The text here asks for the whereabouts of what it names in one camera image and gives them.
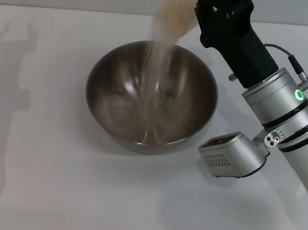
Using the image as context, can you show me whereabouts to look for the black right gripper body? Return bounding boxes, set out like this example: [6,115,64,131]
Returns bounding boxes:
[195,0,285,91]

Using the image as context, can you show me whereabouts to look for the clear plastic measuring cup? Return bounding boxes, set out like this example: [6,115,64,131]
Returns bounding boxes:
[152,0,201,41]

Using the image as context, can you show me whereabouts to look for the beige rice grains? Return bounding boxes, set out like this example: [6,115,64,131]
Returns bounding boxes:
[138,0,197,147]

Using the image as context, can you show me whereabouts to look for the stainless steel mixing bowl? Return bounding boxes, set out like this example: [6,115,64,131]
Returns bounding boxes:
[80,36,223,160]

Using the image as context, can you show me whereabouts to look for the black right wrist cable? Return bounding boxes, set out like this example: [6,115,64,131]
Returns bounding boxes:
[260,42,308,91]

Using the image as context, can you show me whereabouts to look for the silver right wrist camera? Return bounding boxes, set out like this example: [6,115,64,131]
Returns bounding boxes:
[196,127,272,183]

